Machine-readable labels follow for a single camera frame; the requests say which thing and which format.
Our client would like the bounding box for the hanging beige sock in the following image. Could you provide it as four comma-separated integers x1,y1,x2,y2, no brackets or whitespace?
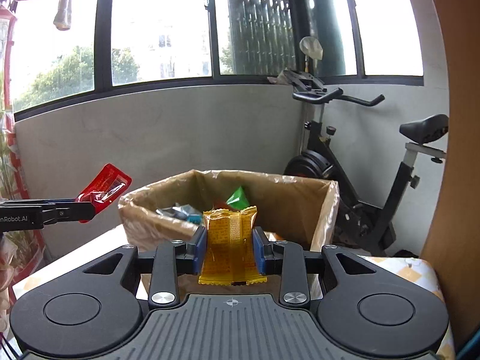
52,0,77,31

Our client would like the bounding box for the black window frame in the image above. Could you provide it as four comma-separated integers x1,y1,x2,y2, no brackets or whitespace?
11,0,424,122

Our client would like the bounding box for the blue curtain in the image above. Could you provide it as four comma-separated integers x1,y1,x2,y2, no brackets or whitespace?
455,322,480,360

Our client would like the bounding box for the wooden panel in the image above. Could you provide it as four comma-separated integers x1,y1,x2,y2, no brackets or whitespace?
399,0,480,349

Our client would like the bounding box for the checked floral tablecloth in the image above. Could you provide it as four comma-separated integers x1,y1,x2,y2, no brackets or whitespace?
11,225,456,360

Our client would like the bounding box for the yellow snack packet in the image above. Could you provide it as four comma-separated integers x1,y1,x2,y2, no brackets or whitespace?
198,205,268,286

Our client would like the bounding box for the red clear-window snack packet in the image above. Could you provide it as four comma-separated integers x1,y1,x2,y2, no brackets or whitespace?
74,163,133,205

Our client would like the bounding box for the black exercise bike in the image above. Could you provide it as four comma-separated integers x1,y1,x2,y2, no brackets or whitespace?
283,69,449,257

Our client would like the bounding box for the clear plastic bag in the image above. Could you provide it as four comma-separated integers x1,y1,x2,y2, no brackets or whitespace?
0,232,23,308

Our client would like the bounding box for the plastic-lined cardboard box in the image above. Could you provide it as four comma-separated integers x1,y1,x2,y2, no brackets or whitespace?
118,169,340,297

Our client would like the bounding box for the perforated metal window screen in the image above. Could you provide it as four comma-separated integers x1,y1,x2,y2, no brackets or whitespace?
219,0,301,76

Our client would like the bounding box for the crumpled beige bag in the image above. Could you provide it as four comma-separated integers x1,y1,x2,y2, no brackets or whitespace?
267,69,297,85

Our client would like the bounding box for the red printed banner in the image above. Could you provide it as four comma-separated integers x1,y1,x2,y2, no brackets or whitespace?
0,2,49,261

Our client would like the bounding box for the white plastic bag on pole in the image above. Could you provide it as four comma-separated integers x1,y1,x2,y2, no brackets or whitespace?
299,36,324,61

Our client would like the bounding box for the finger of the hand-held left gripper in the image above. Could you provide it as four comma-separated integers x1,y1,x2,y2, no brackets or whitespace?
40,202,97,226

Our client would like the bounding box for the vertical metal pipe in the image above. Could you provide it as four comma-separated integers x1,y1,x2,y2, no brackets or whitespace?
299,54,313,156

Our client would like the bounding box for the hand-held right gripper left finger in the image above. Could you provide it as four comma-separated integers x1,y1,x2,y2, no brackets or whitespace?
82,227,209,310

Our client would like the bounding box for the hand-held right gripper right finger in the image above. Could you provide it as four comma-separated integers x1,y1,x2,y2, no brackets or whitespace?
252,227,377,310

